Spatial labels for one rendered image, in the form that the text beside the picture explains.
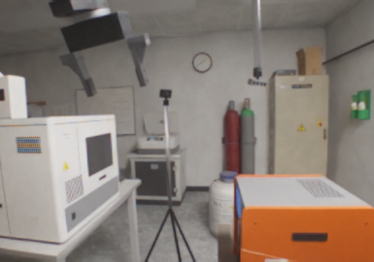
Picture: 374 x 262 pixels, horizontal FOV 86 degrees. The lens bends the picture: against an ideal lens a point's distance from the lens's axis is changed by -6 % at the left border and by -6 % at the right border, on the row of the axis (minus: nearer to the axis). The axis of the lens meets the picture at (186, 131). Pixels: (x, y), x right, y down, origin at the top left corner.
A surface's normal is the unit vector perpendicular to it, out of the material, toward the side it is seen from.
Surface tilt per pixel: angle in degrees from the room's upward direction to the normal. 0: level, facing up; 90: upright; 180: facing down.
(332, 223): 90
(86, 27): 114
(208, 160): 90
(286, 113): 90
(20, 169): 90
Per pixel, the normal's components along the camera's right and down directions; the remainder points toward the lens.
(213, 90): -0.14, 0.09
